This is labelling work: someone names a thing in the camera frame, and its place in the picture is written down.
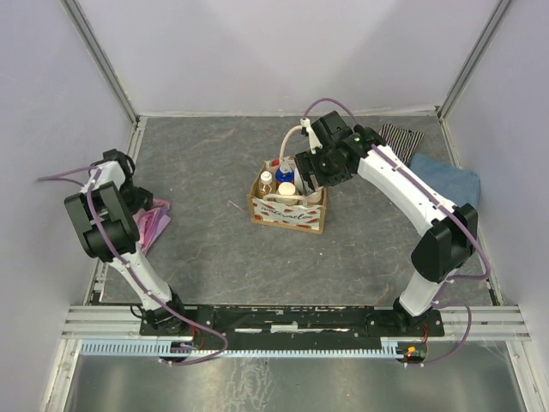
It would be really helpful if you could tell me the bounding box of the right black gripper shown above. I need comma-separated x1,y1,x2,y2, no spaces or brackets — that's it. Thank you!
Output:
293,145,353,197

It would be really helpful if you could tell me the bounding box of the pink printed cloth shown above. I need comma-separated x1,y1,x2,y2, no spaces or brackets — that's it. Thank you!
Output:
133,198,171,254

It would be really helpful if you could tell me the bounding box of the striped cloth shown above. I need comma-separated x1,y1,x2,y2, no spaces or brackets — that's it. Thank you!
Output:
379,124,425,166

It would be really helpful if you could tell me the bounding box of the orange bottle blue pump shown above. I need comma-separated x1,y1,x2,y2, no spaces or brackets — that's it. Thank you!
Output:
274,161,294,186

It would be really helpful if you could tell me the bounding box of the green bottle cream cap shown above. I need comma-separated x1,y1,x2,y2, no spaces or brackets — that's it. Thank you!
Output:
276,183,299,205

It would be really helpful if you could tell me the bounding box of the watermelon print canvas bag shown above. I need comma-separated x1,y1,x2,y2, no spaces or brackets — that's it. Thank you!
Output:
247,126,328,234

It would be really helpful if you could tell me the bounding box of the clear yellow liquid bottle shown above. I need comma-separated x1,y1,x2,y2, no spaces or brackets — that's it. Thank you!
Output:
257,170,275,198

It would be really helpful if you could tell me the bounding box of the blue towel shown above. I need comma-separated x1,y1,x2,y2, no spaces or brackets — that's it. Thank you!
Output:
409,153,480,209

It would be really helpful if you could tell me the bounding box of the beige pump bottle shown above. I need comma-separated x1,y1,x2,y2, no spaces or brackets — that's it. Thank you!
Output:
304,190,323,207

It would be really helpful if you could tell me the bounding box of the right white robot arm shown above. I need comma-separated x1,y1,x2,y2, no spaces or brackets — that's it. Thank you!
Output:
295,112,478,336

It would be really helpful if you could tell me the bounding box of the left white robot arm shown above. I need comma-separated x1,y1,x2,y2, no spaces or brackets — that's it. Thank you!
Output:
64,148,190,335

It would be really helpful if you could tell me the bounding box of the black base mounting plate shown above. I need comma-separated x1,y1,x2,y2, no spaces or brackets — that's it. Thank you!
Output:
130,305,444,352

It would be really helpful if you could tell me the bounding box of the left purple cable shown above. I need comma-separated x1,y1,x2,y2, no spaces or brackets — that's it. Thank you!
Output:
36,165,229,368

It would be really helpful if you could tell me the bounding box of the light blue cable duct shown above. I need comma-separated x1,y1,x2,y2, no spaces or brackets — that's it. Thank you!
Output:
80,336,408,357

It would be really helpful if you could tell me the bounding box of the left aluminium frame post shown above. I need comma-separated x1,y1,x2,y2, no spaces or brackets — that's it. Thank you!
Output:
60,0,139,124

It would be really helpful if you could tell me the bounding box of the aluminium frame post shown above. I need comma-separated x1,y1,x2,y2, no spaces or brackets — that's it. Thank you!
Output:
437,0,514,121
60,0,139,124

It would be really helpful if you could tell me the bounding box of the right aluminium frame post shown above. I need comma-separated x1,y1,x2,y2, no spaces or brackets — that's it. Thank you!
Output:
437,0,514,121

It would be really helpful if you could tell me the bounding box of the aluminium front rail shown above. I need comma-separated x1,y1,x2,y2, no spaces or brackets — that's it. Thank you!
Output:
62,306,531,342

